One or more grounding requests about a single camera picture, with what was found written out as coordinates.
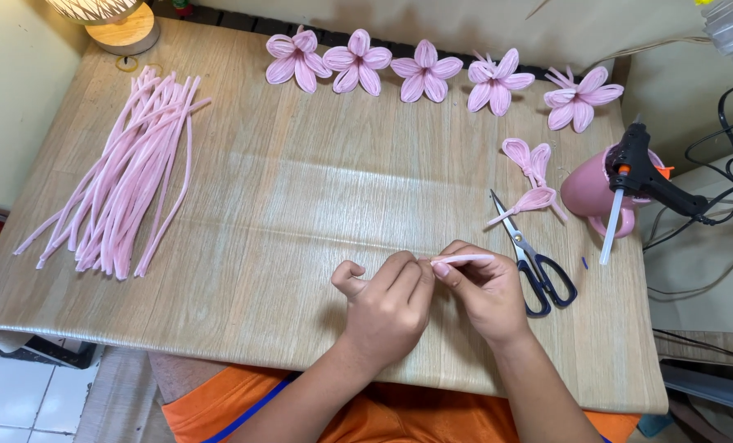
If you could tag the pink pipe cleaner piece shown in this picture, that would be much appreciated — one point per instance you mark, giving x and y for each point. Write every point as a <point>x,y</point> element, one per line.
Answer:
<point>463,259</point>

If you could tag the white glue stick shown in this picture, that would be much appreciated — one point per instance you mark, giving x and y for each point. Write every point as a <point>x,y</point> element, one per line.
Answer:
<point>610,226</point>

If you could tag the person's right hand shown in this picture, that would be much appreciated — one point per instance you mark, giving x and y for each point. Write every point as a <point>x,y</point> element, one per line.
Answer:
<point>488,294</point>

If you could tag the pile of pink pipe cleaners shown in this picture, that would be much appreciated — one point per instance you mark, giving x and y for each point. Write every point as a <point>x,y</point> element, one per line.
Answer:
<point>120,178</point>

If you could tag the pink single petal piece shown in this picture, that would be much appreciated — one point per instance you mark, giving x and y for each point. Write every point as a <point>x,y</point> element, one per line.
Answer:
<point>529,202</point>

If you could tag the pink double petal piece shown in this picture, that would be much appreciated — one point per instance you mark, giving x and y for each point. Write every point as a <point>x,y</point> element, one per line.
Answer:
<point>529,159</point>

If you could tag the lamp with wooden base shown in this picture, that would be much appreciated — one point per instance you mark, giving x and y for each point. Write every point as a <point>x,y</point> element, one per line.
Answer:
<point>111,21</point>

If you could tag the translucent ribbed plastic container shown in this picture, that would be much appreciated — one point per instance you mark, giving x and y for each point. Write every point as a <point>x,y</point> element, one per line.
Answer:
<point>732,24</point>

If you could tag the pink ceramic mug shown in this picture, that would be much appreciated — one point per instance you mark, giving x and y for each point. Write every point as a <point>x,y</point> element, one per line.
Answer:
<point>594,191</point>

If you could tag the pink pipe cleaner flower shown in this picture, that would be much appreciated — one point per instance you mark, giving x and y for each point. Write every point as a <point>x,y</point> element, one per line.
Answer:
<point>297,60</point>
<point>426,71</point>
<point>357,61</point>
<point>578,98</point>
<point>497,82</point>

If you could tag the yellow rubber band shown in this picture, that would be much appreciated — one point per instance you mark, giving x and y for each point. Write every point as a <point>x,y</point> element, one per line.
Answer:
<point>126,63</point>

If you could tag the person's left hand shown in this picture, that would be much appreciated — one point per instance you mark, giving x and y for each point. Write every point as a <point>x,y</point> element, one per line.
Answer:
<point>386,314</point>

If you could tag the black hot glue gun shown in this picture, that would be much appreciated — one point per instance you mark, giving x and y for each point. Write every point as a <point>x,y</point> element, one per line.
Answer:
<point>640,172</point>

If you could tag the orange shirt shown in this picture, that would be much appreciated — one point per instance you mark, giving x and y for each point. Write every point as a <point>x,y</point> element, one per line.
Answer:
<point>366,412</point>

